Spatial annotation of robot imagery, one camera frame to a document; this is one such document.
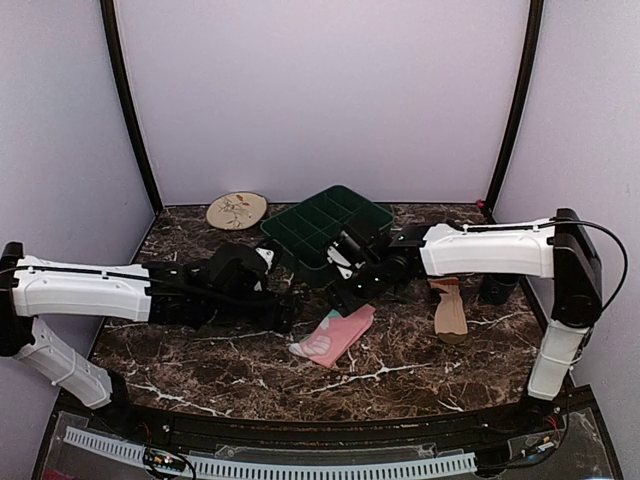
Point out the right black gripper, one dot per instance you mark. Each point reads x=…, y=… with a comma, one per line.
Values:
x=345, y=302

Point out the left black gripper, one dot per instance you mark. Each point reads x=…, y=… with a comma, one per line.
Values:
x=268, y=320

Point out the pink patterned sock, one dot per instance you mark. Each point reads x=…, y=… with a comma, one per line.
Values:
x=333, y=336

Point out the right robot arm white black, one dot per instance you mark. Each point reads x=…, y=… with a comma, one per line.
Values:
x=559, y=248

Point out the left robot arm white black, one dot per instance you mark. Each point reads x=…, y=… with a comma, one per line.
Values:
x=232, y=284

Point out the green divided organizer tray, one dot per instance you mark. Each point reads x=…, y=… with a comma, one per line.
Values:
x=305, y=230

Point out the beige striped sock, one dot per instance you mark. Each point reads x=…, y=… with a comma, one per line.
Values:
x=450, y=322

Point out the beige floral plate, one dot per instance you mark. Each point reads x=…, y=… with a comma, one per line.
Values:
x=236, y=211

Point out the dark blue mug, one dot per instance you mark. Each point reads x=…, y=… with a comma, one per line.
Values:
x=496, y=289

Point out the small circuit board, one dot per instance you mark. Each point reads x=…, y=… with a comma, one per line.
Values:
x=162, y=461

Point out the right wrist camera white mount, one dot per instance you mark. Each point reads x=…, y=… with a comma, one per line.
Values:
x=335, y=258

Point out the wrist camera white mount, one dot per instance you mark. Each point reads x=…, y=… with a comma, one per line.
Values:
x=335, y=258
x=265, y=266

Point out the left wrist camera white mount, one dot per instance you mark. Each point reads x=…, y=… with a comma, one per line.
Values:
x=265, y=266

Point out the white slotted cable duct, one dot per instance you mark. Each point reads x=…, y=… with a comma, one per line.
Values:
x=255, y=463

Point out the black front table rail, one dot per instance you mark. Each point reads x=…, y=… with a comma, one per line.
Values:
x=483, y=427

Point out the right black frame post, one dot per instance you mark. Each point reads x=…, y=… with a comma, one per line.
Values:
x=518, y=103

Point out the black frame post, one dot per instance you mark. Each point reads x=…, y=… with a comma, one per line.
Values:
x=126, y=101
x=518, y=103

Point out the left black frame post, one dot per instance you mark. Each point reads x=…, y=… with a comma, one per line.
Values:
x=126, y=101

